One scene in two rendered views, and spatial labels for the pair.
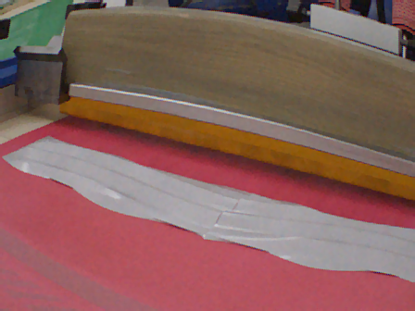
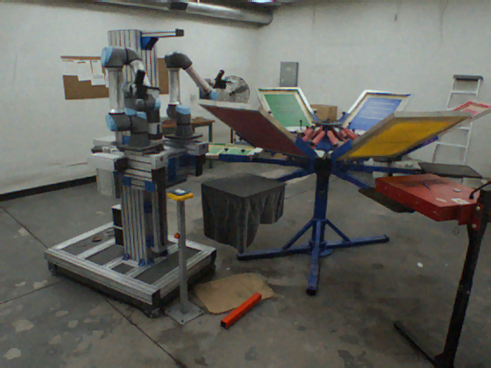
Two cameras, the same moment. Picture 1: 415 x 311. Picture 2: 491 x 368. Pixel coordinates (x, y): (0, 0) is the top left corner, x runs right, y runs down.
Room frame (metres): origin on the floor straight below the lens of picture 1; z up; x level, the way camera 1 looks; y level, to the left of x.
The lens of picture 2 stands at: (-2.69, -0.21, 1.78)
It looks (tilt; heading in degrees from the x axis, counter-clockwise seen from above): 17 degrees down; 8
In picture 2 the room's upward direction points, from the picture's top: 1 degrees clockwise
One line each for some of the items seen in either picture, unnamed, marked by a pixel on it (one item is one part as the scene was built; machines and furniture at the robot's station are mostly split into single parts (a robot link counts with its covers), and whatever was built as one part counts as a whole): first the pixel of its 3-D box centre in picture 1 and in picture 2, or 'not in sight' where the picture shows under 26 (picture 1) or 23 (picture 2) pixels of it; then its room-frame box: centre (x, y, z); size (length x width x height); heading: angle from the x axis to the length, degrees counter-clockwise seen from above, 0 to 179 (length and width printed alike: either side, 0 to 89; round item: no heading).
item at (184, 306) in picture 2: not in sight; (182, 256); (-0.33, 0.53, 0.48); 0.22 x 0.22 x 0.96; 54
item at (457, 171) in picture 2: not in sight; (397, 169); (0.85, -1.18, 0.91); 1.34 x 0.40 x 0.08; 84
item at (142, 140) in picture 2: not in sight; (138, 138); (-0.24, 0.84, 1.31); 0.15 x 0.15 x 0.10
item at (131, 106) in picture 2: not in sight; (133, 105); (-0.51, 0.75, 1.56); 0.11 x 0.08 x 0.11; 133
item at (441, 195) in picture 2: not in sight; (436, 195); (-0.38, -1.10, 1.06); 0.61 x 0.46 x 0.12; 24
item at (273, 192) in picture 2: not in sight; (264, 216); (-0.11, -0.03, 0.74); 0.46 x 0.04 x 0.42; 144
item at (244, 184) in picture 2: not in sight; (244, 183); (0.01, 0.14, 0.95); 0.48 x 0.44 x 0.01; 144
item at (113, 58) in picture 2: not in sight; (116, 89); (-0.33, 0.94, 1.63); 0.15 x 0.12 x 0.55; 133
